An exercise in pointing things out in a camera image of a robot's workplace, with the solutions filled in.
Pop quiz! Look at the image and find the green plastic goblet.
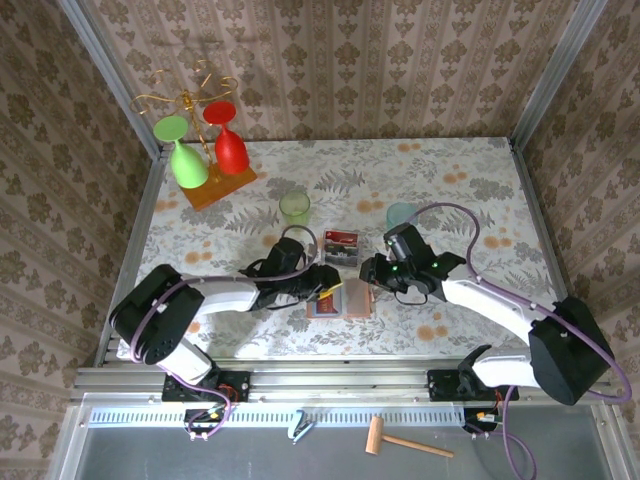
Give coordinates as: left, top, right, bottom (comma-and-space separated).
152, 114, 210, 190

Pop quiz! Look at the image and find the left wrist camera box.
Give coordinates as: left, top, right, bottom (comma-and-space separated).
269, 237, 307, 274

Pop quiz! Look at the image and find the red plastic goblet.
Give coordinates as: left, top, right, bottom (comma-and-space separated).
202, 99, 250, 176

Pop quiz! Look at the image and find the floral patterned tablecloth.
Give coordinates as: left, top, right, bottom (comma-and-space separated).
115, 138, 576, 359

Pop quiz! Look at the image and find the pink card holder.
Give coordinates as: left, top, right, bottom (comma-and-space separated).
305, 278, 375, 321

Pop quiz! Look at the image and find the wooden mallet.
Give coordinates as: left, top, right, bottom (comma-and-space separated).
364, 415, 455, 459

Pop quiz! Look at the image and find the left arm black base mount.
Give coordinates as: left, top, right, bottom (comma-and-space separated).
162, 369, 251, 404

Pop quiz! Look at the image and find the clear plastic card box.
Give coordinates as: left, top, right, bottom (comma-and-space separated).
322, 228, 362, 267

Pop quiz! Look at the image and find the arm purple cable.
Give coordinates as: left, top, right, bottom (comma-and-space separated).
404, 202, 634, 480
130, 224, 319, 442

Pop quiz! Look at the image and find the green translucent plastic cup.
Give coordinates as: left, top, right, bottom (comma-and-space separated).
278, 190, 312, 229

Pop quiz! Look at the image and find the black controller board with wires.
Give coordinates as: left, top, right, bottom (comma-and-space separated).
183, 407, 232, 442
462, 407, 504, 440

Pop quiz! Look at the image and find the white slotted cable duct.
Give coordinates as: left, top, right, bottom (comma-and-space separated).
88, 407, 466, 429

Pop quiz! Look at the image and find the grey metal shelf panel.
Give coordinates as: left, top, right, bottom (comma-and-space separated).
74, 424, 616, 480

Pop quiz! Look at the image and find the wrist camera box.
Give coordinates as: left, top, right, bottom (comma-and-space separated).
269, 237, 307, 274
383, 223, 427, 261

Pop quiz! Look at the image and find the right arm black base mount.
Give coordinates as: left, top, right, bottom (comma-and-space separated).
427, 368, 520, 403

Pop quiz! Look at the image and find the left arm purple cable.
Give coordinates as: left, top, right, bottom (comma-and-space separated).
130, 224, 319, 442

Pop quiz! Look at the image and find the blue white clip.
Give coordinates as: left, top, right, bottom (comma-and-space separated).
289, 409, 314, 445

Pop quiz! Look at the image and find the gold wire glass rack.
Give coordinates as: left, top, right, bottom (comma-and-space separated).
129, 59, 259, 212

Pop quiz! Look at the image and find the dark grey credit card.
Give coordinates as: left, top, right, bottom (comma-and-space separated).
324, 242, 359, 265

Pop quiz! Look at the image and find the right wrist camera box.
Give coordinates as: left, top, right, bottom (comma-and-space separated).
383, 223, 427, 261

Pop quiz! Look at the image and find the aluminium extrusion frame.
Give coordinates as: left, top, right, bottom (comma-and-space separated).
49, 0, 626, 480

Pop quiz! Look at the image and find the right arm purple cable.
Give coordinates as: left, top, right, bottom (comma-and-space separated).
404, 202, 634, 480

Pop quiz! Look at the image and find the teal textured plastic cup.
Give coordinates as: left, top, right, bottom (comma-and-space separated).
385, 201, 419, 236

